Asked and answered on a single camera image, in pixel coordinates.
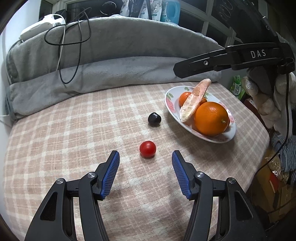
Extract pomelo segment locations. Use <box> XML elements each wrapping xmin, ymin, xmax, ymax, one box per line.
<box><xmin>179</xmin><ymin>78</ymin><xmax>211</xmax><ymax>123</ymax></box>

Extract large orange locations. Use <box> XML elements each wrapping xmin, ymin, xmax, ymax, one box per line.
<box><xmin>193</xmin><ymin>102</ymin><xmax>229</xmax><ymax>137</ymax></box>

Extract right white gloved hand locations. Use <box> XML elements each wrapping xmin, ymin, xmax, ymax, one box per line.
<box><xmin>242</xmin><ymin>67</ymin><xmax>295</xmax><ymax>137</ymax></box>

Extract floral white plate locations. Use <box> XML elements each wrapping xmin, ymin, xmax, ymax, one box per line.
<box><xmin>165</xmin><ymin>86</ymin><xmax>236</xmax><ymax>144</ymax></box>

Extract blue detergent bottle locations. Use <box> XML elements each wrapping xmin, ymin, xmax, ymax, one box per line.
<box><xmin>161</xmin><ymin>0</ymin><xmax>181</xmax><ymax>25</ymax></box>

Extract refill pouch floral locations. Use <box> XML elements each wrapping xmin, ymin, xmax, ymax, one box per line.
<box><xmin>150</xmin><ymin>0</ymin><xmax>162</xmax><ymax>21</ymax></box>

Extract pink plaid tablecloth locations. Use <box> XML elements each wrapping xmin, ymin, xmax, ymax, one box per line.
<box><xmin>3</xmin><ymin>83</ymin><xmax>269</xmax><ymax>240</ymax></box>

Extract red cherry tomato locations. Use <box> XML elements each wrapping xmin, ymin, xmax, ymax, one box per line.
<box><xmin>139</xmin><ymin>141</ymin><xmax>157</xmax><ymax>158</ymax></box>

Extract grey folded blanket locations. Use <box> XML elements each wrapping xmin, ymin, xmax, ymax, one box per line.
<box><xmin>5</xmin><ymin>16</ymin><xmax>220</xmax><ymax>121</ymax></box>

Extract white power adapter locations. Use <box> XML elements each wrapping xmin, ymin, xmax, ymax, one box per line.
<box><xmin>20</xmin><ymin>14</ymin><xmax>66</xmax><ymax>41</ymax></box>

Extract black cable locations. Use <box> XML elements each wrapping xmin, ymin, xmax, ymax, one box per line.
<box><xmin>43</xmin><ymin>6</ymin><xmax>92</xmax><ymax>84</ymax></box>

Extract white cable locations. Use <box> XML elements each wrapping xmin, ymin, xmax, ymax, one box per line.
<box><xmin>0</xmin><ymin>14</ymin><xmax>68</xmax><ymax>119</ymax></box>

